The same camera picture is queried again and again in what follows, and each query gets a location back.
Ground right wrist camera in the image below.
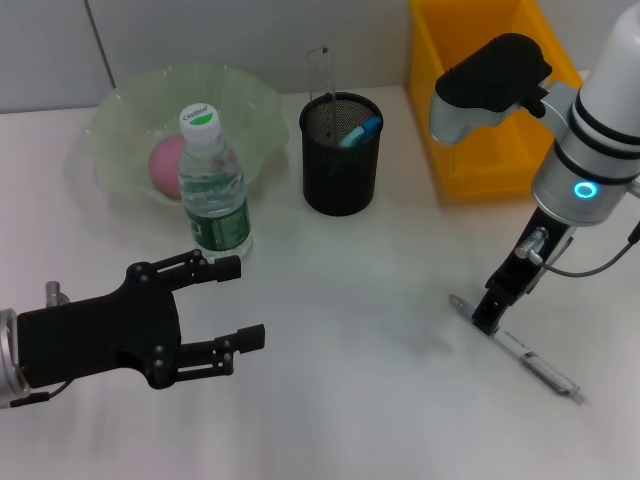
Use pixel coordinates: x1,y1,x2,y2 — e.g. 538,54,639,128
430,32,554,146

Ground transparent plastic ruler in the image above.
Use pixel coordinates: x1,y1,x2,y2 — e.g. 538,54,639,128
305,45,335,141

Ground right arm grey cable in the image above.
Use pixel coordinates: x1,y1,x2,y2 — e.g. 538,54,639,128
517,227,636,277

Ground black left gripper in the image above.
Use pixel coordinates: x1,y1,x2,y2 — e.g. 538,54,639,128
16,248,267,391

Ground green glass fruit plate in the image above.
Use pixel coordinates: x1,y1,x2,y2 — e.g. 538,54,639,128
64,62,291,206

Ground clear green-label water bottle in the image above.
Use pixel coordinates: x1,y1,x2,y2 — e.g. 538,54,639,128
177,102,254,264

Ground pink toy peach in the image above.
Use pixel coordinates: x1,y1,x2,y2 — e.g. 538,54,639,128
148,134,186,201

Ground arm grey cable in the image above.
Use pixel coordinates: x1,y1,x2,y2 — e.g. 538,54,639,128
517,227,636,277
9,379,69,407

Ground left arm grey cable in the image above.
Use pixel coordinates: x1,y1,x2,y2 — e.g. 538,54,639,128
9,379,69,407

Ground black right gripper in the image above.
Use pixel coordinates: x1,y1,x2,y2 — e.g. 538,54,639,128
471,206,575,336

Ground grey clear pen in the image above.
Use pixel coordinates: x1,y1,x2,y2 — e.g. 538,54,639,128
448,293,584,400

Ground yellow plastic bin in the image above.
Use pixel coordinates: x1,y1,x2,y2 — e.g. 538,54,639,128
408,0,591,197

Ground blue capped scissors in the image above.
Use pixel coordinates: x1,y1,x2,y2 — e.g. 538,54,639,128
327,115,384,176

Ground black mesh pen holder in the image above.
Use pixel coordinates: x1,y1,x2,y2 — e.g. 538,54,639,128
298,91,385,217

